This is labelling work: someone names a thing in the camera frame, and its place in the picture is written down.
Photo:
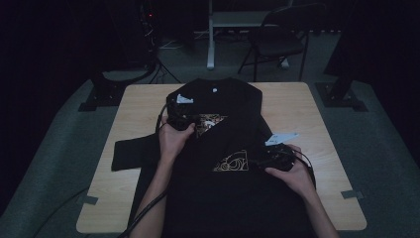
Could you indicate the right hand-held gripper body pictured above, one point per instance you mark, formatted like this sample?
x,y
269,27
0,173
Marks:
x,y
280,158

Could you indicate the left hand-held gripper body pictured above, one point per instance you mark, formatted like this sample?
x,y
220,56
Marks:
x,y
181,117

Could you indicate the black sweatshirt with lion print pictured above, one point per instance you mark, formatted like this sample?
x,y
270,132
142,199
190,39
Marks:
x,y
224,198

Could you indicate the person's left hand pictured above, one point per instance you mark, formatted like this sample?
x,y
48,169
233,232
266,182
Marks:
x,y
173,142

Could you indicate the person's right hand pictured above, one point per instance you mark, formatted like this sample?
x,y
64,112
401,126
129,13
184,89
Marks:
x,y
298,178

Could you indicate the black tripod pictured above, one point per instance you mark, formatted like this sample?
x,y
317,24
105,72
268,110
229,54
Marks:
x,y
161,71

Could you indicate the grey tape strip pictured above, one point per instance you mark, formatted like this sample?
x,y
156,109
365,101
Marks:
x,y
87,200
351,194

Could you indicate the black metal stand base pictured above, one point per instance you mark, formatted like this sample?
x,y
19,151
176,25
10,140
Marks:
x,y
102,94
340,94

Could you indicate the dark equipment rack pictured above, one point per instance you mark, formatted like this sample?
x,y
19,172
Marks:
x,y
147,33

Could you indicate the black folding chair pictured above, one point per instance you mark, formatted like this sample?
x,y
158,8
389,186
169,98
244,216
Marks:
x,y
275,43

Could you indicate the white metal desk frame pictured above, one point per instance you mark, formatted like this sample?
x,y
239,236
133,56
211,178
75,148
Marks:
x,y
231,19

